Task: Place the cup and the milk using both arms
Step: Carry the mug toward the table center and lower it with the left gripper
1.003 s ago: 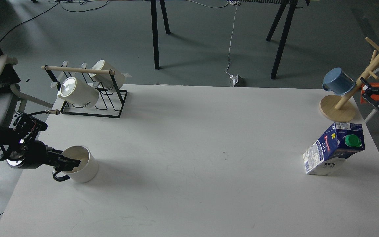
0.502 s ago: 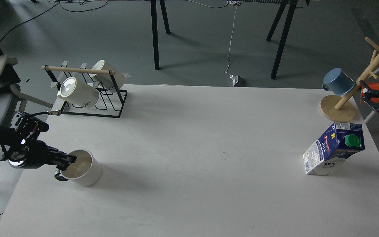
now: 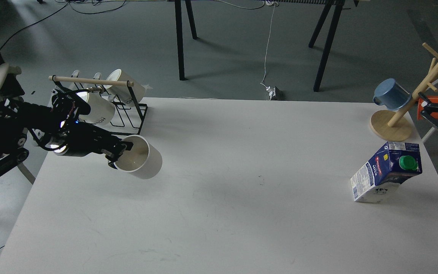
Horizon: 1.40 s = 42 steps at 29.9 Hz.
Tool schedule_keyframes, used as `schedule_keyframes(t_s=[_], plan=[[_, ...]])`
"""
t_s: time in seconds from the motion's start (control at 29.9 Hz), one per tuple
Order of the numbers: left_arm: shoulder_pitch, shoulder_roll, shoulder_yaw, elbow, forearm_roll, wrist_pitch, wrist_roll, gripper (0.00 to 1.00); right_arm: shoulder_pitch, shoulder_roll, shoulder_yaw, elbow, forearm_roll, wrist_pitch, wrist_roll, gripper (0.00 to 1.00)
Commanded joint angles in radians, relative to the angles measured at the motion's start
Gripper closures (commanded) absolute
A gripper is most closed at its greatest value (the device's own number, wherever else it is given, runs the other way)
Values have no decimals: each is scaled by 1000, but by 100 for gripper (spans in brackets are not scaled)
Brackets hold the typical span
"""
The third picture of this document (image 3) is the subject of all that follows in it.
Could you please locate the blue white milk carton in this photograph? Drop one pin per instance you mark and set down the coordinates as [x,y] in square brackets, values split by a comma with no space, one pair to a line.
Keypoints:
[385,171]

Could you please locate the white power adapter on floor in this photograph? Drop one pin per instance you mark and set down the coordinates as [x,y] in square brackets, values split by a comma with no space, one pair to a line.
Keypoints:
[274,93]

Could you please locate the black table legs right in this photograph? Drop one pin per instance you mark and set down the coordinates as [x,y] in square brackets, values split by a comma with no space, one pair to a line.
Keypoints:
[338,6]

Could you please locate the orange mug on tree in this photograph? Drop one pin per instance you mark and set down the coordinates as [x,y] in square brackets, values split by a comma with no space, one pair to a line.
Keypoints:
[422,103]

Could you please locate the white mug rear on rack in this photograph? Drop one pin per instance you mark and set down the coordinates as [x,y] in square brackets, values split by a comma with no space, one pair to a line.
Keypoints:
[123,91]

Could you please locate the white mug on rack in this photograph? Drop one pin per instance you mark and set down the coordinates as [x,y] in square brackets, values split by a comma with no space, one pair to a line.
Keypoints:
[102,111]
[123,91]

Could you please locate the white mug front on rack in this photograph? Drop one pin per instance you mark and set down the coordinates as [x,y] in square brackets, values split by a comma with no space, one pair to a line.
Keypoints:
[102,111]

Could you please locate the black wire mug rack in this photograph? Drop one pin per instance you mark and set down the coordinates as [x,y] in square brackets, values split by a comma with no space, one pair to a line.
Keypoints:
[126,121]

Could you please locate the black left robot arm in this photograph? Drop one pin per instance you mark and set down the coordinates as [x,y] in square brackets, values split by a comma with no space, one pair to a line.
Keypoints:
[56,128]

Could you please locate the white mug black handle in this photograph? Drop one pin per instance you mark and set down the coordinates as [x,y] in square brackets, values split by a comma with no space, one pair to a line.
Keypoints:
[143,160]

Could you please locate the blue mug on tree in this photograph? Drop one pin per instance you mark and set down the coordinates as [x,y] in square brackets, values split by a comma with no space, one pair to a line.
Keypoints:
[390,94]

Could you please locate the wooden mug tree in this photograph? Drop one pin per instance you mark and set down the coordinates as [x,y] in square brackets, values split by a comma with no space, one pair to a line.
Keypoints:
[392,125]

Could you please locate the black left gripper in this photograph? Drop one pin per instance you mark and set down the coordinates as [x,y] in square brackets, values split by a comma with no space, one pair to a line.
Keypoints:
[84,138]

